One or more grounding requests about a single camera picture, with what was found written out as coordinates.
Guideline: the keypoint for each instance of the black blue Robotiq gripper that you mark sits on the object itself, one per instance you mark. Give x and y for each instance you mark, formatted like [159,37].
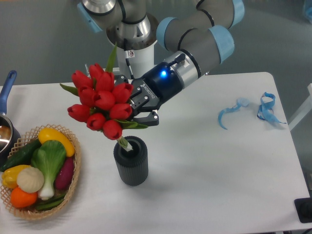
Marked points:
[150,91]

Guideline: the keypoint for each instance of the red tulip bouquet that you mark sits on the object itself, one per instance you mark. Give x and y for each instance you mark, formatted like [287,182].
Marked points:
[104,104]

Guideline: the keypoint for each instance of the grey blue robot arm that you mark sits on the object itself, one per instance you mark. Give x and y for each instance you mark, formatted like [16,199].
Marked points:
[161,58]

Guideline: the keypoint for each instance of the dark grey ribbed vase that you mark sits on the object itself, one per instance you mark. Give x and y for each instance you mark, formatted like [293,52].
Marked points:
[133,165]

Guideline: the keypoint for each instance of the yellow squash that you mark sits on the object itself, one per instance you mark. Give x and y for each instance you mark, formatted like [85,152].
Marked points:
[47,134]

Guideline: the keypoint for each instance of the purple sweet potato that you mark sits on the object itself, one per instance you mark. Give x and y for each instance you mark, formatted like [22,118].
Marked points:
[65,175]

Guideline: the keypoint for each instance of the green bok choy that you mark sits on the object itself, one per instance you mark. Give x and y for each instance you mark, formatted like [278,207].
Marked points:
[49,159]

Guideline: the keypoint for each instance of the curled blue ribbon piece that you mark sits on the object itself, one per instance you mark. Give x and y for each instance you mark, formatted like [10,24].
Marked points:
[240,102]

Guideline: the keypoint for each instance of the dark green cucumber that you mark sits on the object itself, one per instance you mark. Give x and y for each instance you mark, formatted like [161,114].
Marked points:
[22,156]

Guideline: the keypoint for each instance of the blue ribbon strip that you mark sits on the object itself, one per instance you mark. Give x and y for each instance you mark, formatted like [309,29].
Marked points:
[265,110]

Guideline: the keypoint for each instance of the green pea pod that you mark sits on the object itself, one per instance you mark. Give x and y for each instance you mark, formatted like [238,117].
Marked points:
[50,203]

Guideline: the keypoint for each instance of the yellow bell pepper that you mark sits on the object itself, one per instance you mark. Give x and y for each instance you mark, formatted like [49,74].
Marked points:
[9,176]

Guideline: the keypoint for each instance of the woven wicker basket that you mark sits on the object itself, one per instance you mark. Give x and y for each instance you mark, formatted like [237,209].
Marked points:
[30,213]

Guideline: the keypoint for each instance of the black device at edge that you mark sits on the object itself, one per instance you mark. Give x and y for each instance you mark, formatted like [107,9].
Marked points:
[304,209]

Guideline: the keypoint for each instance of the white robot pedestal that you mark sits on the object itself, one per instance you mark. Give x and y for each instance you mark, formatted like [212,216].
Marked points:
[141,61]

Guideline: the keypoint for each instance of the white metal base frame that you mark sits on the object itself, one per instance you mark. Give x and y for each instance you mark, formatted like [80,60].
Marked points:
[87,68]

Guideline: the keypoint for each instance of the blue handled saucepan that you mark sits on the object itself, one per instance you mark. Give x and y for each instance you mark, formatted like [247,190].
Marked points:
[8,133]

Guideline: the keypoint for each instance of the white frame at right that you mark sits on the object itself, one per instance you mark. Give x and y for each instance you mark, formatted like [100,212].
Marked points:
[302,111]

